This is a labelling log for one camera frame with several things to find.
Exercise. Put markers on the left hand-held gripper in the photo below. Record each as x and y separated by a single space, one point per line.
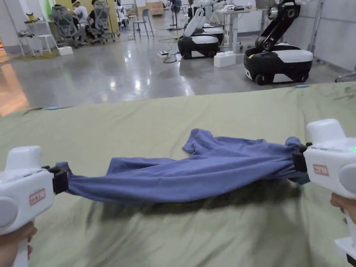
25 178

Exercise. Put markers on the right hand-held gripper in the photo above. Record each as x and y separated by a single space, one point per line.
328 155

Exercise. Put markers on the blue shirt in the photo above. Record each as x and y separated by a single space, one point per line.
194 172

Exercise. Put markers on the person's right hand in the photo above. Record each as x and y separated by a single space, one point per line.
346 204

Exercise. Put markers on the person's left hand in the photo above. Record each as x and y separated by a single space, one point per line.
12 244

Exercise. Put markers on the black and white mobile robot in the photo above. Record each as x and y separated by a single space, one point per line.
214 30
196 44
281 58

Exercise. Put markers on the white foam block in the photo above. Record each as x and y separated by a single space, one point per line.
224 59
65 51

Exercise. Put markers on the bed with pale green sheet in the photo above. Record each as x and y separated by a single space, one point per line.
178 239

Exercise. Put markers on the white standing desk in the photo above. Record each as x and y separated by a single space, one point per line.
233 19

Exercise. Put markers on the black standing fan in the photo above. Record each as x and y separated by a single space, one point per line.
175 14

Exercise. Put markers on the wooden cabinet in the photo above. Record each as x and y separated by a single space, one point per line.
154 9

